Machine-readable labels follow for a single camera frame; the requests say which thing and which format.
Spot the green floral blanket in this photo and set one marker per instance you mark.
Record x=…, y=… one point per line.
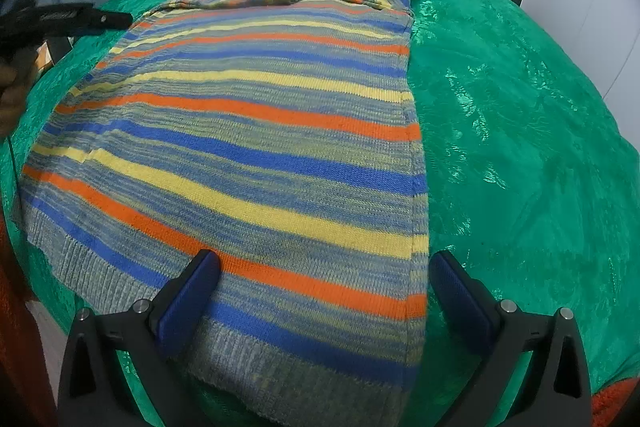
x=500, y=132

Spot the person's left hand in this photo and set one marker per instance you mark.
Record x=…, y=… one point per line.
x=15, y=92

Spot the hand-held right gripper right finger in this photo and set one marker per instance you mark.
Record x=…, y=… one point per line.
x=465, y=302

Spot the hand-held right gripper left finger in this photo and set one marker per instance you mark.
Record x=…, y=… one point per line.
x=187, y=302

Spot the striped knitted sweater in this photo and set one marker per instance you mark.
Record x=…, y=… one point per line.
x=250, y=132

